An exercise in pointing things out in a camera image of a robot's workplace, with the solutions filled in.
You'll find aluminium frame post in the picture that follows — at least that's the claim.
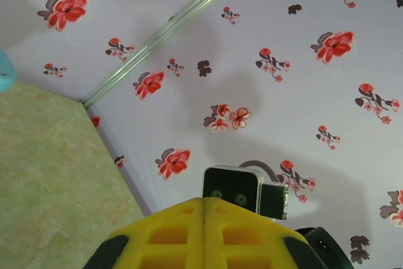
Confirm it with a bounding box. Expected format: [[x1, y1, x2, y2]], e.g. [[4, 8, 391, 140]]
[[79, 0, 259, 108]]

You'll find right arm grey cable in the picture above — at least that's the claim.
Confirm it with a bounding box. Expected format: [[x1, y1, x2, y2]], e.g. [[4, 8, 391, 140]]
[[238, 159, 280, 185]]

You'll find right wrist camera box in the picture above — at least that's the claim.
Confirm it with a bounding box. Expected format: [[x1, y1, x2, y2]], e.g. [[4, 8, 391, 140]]
[[202, 165, 290, 221]]

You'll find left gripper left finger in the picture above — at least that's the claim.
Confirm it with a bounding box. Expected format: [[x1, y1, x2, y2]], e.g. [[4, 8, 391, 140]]
[[82, 197, 206, 269]]

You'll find blue lidded storage box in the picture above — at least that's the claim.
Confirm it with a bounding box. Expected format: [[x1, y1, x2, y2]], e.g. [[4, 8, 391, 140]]
[[0, 44, 17, 91]]

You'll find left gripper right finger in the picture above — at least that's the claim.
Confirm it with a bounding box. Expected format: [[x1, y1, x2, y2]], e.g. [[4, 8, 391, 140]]
[[204, 197, 329, 269]]

